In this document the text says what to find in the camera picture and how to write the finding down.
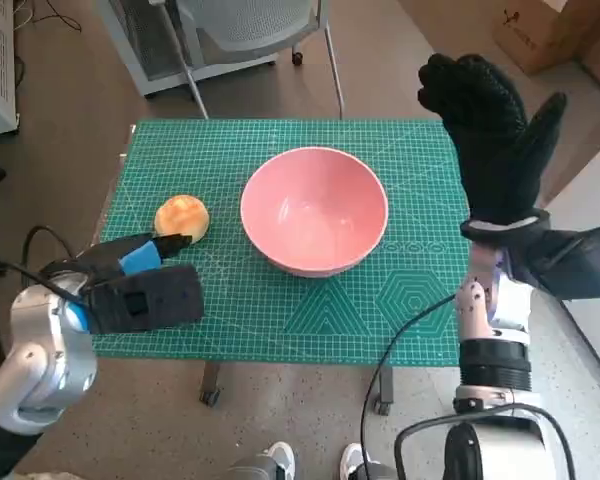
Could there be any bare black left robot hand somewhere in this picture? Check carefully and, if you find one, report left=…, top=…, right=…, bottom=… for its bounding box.
left=74, top=231, right=196, bottom=287

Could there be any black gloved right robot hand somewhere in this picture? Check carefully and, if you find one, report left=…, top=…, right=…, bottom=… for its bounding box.
left=417, top=52, right=569, bottom=225

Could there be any round toy bread bun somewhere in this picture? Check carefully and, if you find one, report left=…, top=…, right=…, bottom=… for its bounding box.
left=154, top=194, right=212, bottom=246

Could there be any pink bowl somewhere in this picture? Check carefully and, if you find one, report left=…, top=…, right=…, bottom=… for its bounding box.
left=239, top=147, right=389, bottom=279

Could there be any white desk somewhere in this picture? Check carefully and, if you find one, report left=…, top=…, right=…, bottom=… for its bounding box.
left=539, top=134, right=600, bottom=387

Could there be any printed cardboard box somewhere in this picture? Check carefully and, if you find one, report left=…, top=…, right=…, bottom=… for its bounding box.
left=494, top=0, right=600, bottom=75

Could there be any table leg with caster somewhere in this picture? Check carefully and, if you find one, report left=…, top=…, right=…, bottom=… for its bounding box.
left=199, top=362, right=222, bottom=407
left=374, top=367, right=396, bottom=415

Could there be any green cutting mat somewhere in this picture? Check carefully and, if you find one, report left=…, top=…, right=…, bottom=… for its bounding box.
left=90, top=118, right=472, bottom=369

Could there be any person's left shoe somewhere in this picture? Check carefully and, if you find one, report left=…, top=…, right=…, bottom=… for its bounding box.
left=257, top=440, right=297, bottom=480

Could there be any person's shoe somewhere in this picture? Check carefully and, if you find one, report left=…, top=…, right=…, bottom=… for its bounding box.
left=340, top=442, right=372, bottom=480
left=257, top=440, right=297, bottom=480

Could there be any grey mesh chair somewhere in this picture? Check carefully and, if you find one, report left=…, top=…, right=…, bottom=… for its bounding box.
left=177, top=0, right=345, bottom=120

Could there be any person's right shoe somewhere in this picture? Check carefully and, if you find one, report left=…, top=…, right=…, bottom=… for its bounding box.
left=340, top=442, right=372, bottom=480

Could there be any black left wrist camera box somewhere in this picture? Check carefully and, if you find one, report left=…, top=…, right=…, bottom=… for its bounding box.
left=82, top=264, right=205, bottom=335

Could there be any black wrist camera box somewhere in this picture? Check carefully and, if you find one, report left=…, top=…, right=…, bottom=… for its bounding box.
left=82, top=264, right=205, bottom=335
left=504, top=219, right=600, bottom=302

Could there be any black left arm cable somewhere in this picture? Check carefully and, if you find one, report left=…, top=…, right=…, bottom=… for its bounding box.
left=0, top=225, right=89, bottom=372

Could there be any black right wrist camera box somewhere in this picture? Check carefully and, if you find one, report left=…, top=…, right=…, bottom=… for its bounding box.
left=504, top=219, right=600, bottom=302

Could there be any black floor cable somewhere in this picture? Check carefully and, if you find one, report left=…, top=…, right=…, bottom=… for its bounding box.
left=43, top=0, right=83, bottom=30

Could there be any long black right arm cable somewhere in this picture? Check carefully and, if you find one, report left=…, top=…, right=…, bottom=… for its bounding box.
left=359, top=293, right=457, bottom=480

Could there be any looped black right arm cable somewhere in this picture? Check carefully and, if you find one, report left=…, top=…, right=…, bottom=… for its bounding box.
left=394, top=402, right=577, bottom=480

